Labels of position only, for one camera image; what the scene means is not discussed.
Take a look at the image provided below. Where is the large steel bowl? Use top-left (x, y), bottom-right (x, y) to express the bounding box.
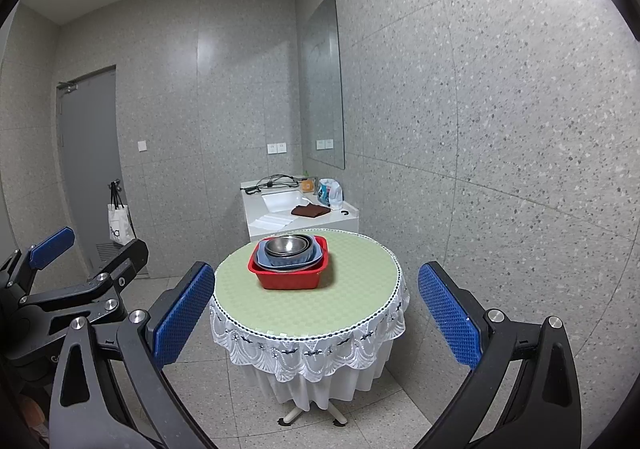
top-left (264, 234), bottom-right (316, 263)

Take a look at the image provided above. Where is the white sink counter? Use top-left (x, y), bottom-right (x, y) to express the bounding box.
top-left (240, 176), bottom-right (360, 242)

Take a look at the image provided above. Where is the black cable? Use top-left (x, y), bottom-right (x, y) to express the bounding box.
top-left (242, 174), bottom-right (301, 194)

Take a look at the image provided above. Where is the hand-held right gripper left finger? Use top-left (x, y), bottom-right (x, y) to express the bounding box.
top-left (49, 260), bottom-right (217, 449)

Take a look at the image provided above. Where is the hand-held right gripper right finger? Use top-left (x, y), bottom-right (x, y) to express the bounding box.
top-left (417, 260), bottom-right (583, 449)

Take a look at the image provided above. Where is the wall mirror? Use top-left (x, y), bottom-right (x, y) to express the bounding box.
top-left (301, 0), bottom-right (346, 170)

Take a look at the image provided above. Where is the green round table mat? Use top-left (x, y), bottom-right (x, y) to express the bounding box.
top-left (212, 228), bottom-right (405, 342)

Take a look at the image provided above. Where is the white tote bag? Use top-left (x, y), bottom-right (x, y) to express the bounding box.
top-left (107, 203), bottom-right (137, 246)

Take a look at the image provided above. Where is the small steel bowl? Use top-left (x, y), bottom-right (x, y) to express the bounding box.
top-left (266, 237), bottom-right (306, 258)

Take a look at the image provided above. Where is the red plastic basin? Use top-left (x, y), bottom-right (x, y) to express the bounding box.
top-left (248, 235), bottom-right (329, 291)

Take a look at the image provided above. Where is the white plastic bag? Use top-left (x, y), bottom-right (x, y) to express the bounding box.
top-left (318, 178), bottom-right (344, 210)

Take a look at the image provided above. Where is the grey door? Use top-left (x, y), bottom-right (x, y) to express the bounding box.
top-left (56, 65), bottom-right (151, 280)

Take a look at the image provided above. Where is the round table with lace cloth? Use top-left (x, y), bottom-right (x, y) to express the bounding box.
top-left (209, 279), bottom-right (411, 412)

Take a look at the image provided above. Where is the blue square plate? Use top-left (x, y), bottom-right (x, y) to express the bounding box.
top-left (253, 235), bottom-right (323, 273)

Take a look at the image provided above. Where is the white table base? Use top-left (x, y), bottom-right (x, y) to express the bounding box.
top-left (278, 401), bottom-right (347, 426)

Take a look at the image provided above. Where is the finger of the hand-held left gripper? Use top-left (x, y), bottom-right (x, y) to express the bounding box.
top-left (90, 239), bottom-right (150, 303)
top-left (27, 227), bottom-right (76, 271)

